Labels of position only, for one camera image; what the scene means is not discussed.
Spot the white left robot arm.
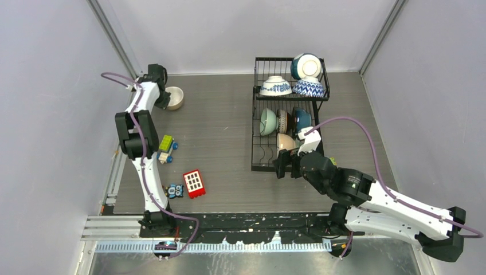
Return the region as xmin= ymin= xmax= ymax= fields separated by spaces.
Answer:
xmin=115 ymin=64 xmax=176 ymax=237

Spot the light green bowl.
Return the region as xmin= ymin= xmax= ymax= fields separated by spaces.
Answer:
xmin=260 ymin=108 xmax=277 ymax=136

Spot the black wire dish rack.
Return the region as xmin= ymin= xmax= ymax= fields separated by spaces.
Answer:
xmin=250 ymin=57 xmax=330 ymax=172

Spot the white blue floral bowl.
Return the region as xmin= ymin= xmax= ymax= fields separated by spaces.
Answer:
xmin=259 ymin=76 xmax=292 ymax=96

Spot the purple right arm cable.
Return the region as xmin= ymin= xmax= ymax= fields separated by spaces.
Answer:
xmin=303 ymin=116 xmax=484 ymax=259

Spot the dark blue glazed bowl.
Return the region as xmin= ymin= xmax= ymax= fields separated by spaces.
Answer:
xmin=292 ymin=107 xmax=312 ymax=136

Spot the beige bowl with flower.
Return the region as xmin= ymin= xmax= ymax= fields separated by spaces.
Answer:
xmin=276 ymin=133 xmax=297 ymax=152

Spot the blue white zigzag bowl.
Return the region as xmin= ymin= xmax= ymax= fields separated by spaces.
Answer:
xmin=292 ymin=76 xmax=325 ymax=97

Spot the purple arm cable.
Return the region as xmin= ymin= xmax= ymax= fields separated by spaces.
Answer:
xmin=303 ymin=116 xmax=484 ymax=259
xmin=100 ymin=72 xmax=201 ymax=260

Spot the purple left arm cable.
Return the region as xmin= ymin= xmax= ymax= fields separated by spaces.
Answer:
xmin=100 ymin=72 xmax=201 ymax=260

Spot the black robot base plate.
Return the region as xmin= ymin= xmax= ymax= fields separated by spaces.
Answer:
xmin=139 ymin=212 xmax=349 ymax=244

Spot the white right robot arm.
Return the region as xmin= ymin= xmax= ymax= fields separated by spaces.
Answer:
xmin=273 ymin=150 xmax=466 ymax=262

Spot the black patterned rim bowl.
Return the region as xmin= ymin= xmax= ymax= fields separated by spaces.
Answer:
xmin=277 ymin=109 xmax=294 ymax=134

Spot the toy truck with green block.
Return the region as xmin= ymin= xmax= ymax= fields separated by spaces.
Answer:
xmin=156 ymin=135 xmax=179 ymax=164

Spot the blue owl puzzle piece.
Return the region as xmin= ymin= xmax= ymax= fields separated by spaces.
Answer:
xmin=164 ymin=184 xmax=184 ymax=199

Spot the red white toy block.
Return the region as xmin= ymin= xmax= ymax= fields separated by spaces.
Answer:
xmin=183 ymin=170 xmax=206 ymax=199

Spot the teal bowl white base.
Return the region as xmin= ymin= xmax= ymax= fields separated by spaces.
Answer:
xmin=291 ymin=53 xmax=323 ymax=80

